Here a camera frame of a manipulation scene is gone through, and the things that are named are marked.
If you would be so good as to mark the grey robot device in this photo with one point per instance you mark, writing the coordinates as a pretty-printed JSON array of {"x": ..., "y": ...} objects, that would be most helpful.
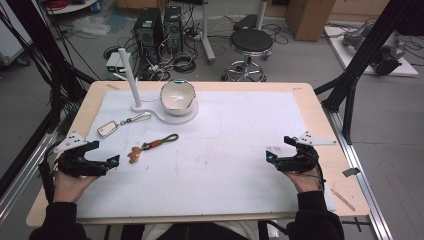
[{"x": 380, "y": 46}]

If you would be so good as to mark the aluminium rail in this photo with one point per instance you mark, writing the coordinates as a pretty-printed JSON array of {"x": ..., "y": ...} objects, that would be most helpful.
[
  {"x": 23, "y": 176},
  {"x": 358, "y": 173}
]

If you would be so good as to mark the person's right hand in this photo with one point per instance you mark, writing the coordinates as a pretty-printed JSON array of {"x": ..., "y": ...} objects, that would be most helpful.
[{"x": 306, "y": 182}]

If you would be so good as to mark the clear plastic bag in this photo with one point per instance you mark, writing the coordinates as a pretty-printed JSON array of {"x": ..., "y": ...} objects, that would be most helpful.
[{"x": 90, "y": 26}]

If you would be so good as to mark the white metal stand leg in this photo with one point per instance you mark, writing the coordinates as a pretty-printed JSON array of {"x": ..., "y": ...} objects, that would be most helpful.
[{"x": 206, "y": 36}]

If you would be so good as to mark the black computer tower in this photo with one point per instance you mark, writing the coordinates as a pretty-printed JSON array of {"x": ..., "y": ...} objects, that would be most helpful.
[
  {"x": 148, "y": 31},
  {"x": 173, "y": 26}
]

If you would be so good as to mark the black round stool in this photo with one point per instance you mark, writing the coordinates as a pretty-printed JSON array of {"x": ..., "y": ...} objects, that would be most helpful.
[{"x": 250, "y": 41}]

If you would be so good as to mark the white stand with pole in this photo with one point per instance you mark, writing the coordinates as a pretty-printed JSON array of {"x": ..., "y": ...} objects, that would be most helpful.
[{"x": 133, "y": 83}]

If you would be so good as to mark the cardboard box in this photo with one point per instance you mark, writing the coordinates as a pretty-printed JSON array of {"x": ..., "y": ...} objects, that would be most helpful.
[{"x": 308, "y": 18}]

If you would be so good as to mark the person's left hand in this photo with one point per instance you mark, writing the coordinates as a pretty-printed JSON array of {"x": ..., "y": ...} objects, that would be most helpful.
[{"x": 68, "y": 188}]

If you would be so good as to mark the grey tape piece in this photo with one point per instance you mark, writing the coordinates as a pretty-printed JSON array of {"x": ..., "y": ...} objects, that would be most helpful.
[{"x": 351, "y": 172}]

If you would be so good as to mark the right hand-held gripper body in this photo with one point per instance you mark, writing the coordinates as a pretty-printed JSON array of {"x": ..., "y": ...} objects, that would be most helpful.
[{"x": 301, "y": 161}]

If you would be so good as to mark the white power supply box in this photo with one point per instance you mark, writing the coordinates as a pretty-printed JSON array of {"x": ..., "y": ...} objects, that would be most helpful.
[{"x": 114, "y": 63}]

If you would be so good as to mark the black metal frame strut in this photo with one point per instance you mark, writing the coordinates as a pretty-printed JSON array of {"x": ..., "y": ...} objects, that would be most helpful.
[
  {"x": 43, "y": 50},
  {"x": 361, "y": 56}
]

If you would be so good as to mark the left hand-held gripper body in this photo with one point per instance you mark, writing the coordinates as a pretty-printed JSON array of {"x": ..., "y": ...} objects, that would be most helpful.
[{"x": 75, "y": 165}]

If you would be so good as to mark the white ceramic bowl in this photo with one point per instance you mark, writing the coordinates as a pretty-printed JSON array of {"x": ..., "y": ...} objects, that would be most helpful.
[{"x": 177, "y": 96}]

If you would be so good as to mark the white floor board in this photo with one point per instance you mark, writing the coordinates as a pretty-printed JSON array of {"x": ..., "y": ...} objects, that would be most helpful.
[{"x": 346, "y": 56}]

